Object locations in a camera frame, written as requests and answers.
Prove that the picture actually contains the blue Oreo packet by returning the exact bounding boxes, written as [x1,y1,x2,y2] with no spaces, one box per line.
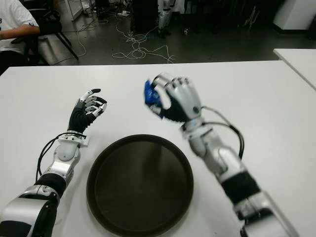
[143,79,166,120]

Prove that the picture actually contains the standing humanoid robot legs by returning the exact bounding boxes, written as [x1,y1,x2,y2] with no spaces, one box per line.
[157,0,177,39]

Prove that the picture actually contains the metal folding stand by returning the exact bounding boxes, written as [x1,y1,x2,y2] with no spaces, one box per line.
[243,4,260,28]

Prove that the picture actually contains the black chair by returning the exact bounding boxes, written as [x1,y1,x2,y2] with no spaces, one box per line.
[24,0,79,65]

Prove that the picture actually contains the white side table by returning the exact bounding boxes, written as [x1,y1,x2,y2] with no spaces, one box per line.
[273,48,316,91]

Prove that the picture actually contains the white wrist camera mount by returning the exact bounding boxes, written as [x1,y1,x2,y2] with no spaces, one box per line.
[180,122,215,139]
[59,133,90,148]

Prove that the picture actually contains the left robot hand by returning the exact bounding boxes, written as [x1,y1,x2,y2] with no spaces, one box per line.
[68,88,108,135]

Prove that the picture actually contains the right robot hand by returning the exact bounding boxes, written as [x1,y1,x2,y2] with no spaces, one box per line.
[145,73,204,124]

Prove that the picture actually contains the white cabinet black base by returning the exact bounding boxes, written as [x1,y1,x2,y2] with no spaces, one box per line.
[272,0,316,34]

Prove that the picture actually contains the round brown tray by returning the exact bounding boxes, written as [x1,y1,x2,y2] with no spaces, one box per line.
[86,134,194,230]

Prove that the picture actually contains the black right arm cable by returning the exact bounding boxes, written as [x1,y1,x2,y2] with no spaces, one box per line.
[201,106,246,158]

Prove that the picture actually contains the seated person white shirt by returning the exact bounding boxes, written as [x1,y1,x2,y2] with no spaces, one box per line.
[0,0,41,75]

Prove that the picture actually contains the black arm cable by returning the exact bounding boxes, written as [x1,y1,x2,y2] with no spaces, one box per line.
[201,106,246,158]
[36,133,87,182]

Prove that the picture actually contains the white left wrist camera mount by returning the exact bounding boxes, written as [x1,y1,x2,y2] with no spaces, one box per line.
[59,133,90,148]

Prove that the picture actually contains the tangled white floor cable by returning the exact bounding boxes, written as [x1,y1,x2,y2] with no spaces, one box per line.
[74,9,176,64]

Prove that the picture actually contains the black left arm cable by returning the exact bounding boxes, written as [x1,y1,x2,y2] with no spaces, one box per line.
[36,133,87,182]

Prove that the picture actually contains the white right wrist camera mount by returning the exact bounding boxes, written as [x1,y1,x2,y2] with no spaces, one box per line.
[180,122,215,139]

